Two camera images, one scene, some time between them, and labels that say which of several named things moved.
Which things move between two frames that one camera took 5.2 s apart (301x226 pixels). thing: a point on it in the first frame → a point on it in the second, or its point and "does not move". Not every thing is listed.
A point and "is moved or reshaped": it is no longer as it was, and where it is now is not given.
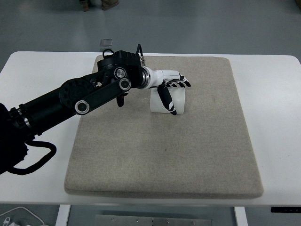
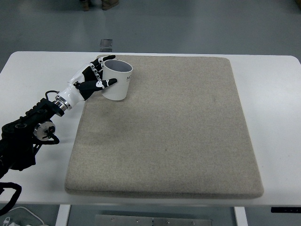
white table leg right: [240, 215] does not move
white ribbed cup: [158, 104] is moved or reshaped
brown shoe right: [106, 4] does not move
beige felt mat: [207, 152] does not move
